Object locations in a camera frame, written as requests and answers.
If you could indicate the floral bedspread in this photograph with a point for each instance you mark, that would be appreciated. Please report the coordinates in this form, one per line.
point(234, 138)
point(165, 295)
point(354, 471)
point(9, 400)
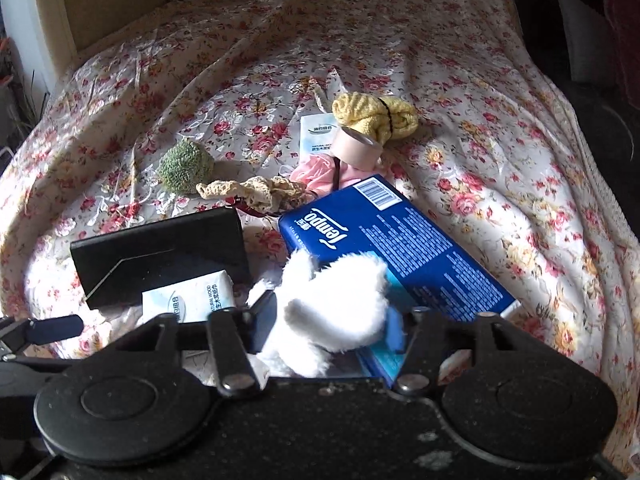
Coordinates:
point(450, 60)

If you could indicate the white fluffy plush cloth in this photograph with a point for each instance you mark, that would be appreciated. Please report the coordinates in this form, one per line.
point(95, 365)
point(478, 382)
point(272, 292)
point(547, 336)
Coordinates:
point(325, 305)

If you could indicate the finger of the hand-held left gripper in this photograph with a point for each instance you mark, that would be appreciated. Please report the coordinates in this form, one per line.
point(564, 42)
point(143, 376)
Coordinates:
point(55, 329)

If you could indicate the dark red cloth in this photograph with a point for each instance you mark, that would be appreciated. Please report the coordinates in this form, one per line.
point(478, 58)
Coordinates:
point(620, 25)

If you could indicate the beige tape roll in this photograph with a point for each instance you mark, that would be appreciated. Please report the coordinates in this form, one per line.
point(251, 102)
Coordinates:
point(355, 146)

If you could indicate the white tissue pack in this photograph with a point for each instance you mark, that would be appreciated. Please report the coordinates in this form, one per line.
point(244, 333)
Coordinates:
point(185, 300)
point(317, 135)

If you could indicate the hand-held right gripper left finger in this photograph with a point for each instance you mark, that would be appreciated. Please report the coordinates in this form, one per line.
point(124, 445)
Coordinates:
point(262, 327)

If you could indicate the black rectangular box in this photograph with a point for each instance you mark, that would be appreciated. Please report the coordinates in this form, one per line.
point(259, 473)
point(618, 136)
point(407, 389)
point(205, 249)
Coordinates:
point(160, 255)

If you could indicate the green knitted ball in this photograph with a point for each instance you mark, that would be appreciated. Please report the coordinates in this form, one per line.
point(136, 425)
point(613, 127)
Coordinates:
point(185, 167)

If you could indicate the pink cloth with black band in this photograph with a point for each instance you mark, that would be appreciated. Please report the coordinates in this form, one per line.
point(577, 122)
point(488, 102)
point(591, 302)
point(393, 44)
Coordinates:
point(320, 172)

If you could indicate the yellow knitted cloth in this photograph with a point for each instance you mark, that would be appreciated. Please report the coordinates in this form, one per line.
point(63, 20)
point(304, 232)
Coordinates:
point(370, 110)

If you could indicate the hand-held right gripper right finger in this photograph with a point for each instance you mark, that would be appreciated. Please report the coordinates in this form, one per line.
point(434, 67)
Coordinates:
point(396, 330)

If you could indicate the blue tissue box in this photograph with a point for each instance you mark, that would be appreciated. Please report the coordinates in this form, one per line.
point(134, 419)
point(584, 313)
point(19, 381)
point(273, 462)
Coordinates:
point(400, 240)

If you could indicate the beige crochet lace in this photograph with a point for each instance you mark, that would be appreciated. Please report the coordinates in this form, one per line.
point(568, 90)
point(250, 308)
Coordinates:
point(260, 191)

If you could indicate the white pillow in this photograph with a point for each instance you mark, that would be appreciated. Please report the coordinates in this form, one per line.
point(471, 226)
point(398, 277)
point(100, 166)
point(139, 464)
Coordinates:
point(575, 35)

